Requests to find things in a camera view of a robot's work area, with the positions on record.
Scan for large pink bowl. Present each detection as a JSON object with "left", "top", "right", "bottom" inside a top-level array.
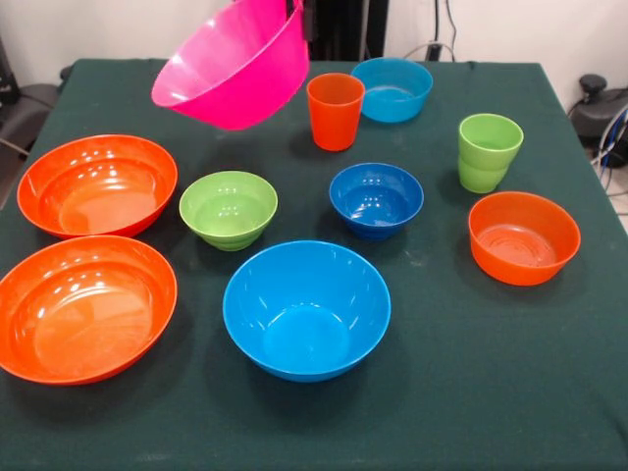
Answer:
[{"left": 150, "top": 0, "right": 311, "bottom": 131}]

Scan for orange cup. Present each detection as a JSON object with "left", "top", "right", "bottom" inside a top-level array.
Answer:
[{"left": 306, "top": 73, "right": 366, "bottom": 152}]

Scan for small light blue bowl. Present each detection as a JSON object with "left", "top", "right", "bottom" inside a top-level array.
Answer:
[{"left": 350, "top": 57, "right": 435, "bottom": 125}]

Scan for dark blue bowl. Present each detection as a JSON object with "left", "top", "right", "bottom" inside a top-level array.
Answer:
[{"left": 328, "top": 162, "right": 425, "bottom": 241}]

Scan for green bowl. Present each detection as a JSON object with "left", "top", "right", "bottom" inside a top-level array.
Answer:
[{"left": 178, "top": 170, "right": 280, "bottom": 252}]

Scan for green cup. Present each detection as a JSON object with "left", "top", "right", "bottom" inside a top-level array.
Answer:
[{"left": 457, "top": 113, "right": 525, "bottom": 194}]

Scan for large orange bowl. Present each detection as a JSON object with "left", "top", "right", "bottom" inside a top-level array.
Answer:
[
  {"left": 17, "top": 133, "right": 180, "bottom": 240},
  {"left": 0, "top": 235, "right": 179, "bottom": 387}
]

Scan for large light blue bowl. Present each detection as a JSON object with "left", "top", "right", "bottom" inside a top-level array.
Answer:
[{"left": 222, "top": 239, "right": 393, "bottom": 384}]

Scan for small orange bowl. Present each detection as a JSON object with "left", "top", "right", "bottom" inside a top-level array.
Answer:
[{"left": 467, "top": 190, "right": 582, "bottom": 288}]

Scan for dark green table cloth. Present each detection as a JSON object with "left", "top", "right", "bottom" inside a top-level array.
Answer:
[{"left": 0, "top": 58, "right": 628, "bottom": 471}]

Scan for hanging black cables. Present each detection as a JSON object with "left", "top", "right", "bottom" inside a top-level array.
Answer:
[{"left": 401, "top": 0, "right": 460, "bottom": 63}]

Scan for grey pedestal foot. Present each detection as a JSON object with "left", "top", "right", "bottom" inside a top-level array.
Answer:
[
  {"left": 568, "top": 73, "right": 628, "bottom": 131},
  {"left": 0, "top": 82, "right": 55, "bottom": 143}
]

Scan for cable tangle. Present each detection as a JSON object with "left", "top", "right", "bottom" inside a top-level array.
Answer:
[{"left": 588, "top": 110, "right": 628, "bottom": 197}]

